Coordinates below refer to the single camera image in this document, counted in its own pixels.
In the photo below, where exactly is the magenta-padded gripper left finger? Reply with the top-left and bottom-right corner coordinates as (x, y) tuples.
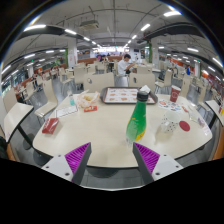
(41, 142), (92, 186)

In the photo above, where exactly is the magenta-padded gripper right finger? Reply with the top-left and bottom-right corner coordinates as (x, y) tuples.
(132, 142), (184, 186)

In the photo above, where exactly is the green plastic drink bottle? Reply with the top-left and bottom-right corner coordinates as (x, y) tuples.
(125, 90), (149, 146)

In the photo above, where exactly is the white mug with dots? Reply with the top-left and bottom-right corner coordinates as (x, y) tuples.
(160, 110), (181, 134)

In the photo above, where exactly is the white paper card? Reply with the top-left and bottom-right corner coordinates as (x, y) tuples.
(55, 104), (79, 118)

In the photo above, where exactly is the flat round red coaster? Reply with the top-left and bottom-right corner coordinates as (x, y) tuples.
(178, 120), (191, 132)

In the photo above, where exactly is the small red sauce packet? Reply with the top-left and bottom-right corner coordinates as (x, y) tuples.
(83, 105), (99, 113)

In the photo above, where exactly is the small clear plastic bottle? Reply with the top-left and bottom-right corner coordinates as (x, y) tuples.
(67, 90), (76, 107)

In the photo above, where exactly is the crumpled food wrapper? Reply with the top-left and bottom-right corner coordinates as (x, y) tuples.
(75, 90), (101, 109)

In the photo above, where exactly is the clear plastic bag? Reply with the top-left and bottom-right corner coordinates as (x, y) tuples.
(188, 103), (213, 129)

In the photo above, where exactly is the group of beige chairs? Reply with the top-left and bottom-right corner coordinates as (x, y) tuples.
(1, 59), (214, 118)

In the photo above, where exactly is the dark food tray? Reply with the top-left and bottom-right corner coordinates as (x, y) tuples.
(100, 86), (159, 105)

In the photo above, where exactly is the white crumpled napkin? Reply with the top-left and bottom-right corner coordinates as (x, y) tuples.
(138, 84), (152, 95)

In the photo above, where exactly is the red paper cup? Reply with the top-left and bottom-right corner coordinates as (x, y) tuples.
(169, 84), (182, 103)

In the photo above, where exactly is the white side table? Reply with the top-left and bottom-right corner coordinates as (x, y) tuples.
(2, 101), (35, 144)

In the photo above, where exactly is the person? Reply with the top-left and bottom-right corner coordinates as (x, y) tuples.
(117, 53), (136, 77)

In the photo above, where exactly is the ceiling air conditioner unit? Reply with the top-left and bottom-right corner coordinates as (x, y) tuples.
(79, 19), (100, 30)

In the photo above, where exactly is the group of ceiling lights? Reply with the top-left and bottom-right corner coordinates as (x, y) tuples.
(1, 9), (223, 76)

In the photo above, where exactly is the white table with black pedestal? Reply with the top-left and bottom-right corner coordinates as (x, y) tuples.
(204, 99), (224, 128)

